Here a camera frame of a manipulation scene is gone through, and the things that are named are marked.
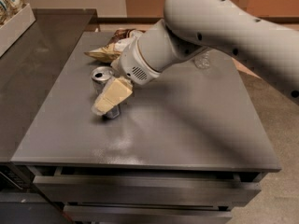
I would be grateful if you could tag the grey drawer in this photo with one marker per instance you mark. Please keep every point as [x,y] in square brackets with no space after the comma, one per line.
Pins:
[130,215]
[149,187]

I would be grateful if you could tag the upper grey drawer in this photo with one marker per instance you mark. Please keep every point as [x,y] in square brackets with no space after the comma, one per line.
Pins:
[149,187]

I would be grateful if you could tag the snack packets in box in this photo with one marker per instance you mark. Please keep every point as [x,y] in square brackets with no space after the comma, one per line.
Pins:
[9,8]

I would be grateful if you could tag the clear plastic water bottle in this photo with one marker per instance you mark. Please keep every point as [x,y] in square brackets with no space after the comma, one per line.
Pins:
[202,61]

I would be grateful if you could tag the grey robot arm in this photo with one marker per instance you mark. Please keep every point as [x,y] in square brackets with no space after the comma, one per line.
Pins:
[192,27]

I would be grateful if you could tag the white snack box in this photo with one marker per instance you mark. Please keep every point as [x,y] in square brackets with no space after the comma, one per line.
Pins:
[12,30]

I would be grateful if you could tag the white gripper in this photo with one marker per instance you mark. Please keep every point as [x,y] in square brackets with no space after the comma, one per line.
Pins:
[132,63]

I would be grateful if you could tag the lower grey drawer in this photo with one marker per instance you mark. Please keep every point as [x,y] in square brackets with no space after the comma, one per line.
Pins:
[130,215]

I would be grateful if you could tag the silver blue redbull can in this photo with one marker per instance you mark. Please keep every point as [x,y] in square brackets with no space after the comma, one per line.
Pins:
[100,76]

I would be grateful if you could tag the brown chip bag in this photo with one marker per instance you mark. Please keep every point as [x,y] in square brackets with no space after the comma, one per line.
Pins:
[115,46]

